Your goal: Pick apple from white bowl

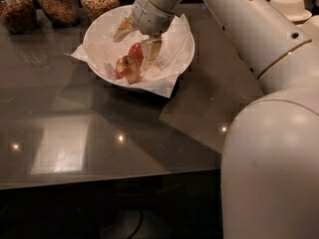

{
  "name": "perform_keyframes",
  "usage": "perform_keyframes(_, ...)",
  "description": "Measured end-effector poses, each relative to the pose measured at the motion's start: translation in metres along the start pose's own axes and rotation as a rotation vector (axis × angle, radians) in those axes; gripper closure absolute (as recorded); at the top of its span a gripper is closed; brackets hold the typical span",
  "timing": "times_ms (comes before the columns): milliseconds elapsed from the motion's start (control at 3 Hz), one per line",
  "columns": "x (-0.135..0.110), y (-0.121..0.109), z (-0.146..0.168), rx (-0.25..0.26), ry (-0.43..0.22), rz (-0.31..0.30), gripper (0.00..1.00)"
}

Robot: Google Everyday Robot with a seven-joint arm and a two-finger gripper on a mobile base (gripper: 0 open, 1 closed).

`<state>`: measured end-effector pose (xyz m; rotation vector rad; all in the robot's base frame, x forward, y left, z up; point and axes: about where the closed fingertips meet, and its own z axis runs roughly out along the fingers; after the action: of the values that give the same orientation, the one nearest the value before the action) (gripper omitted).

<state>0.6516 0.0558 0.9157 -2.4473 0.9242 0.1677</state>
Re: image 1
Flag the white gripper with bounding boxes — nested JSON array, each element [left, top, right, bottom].
[[113, 0, 173, 68]]

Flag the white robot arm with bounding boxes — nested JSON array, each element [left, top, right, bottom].
[[127, 0, 319, 239]]

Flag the red apple with sticker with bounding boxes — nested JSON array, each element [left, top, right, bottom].
[[128, 42, 144, 64]]

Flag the yellow-red apple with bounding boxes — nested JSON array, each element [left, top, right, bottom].
[[116, 56, 141, 84]]

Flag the white bowl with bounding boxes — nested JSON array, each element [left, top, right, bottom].
[[82, 4, 196, 92]]

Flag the white paper liner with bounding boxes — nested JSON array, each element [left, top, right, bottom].
[[70, 13, 193, 99]]

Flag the glass jar far left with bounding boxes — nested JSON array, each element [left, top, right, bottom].
[[0, 0, 38, 34]]

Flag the rear stack paper bowls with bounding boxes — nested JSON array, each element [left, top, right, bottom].
[[269, 0, 312, 22]]

